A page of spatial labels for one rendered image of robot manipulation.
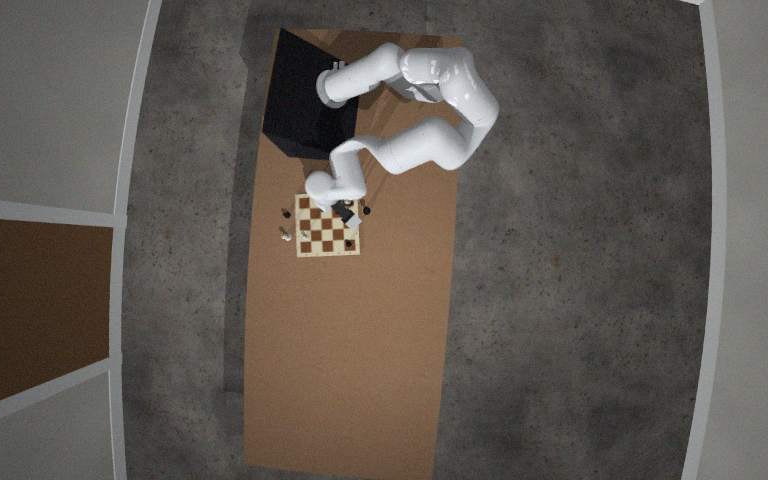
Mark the brown and cream chessboard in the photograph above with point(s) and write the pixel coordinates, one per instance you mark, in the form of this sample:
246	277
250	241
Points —
328	234

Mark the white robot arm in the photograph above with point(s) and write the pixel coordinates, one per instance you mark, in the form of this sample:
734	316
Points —
432	139

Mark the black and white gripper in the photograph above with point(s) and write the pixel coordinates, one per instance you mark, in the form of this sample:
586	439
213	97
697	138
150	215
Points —
323	208

